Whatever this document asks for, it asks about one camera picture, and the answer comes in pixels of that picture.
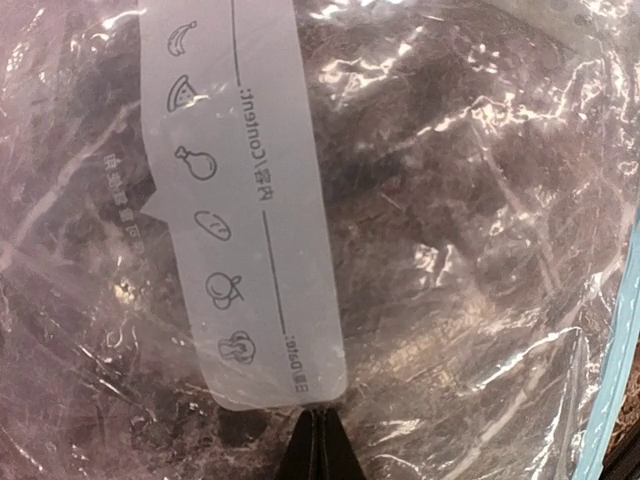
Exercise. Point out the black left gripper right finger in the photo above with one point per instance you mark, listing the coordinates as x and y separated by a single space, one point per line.
336 459

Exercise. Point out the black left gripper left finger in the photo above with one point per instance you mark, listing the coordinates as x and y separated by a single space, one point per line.
299 459

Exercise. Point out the clear zip top bag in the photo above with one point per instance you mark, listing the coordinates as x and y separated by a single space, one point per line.
216 215

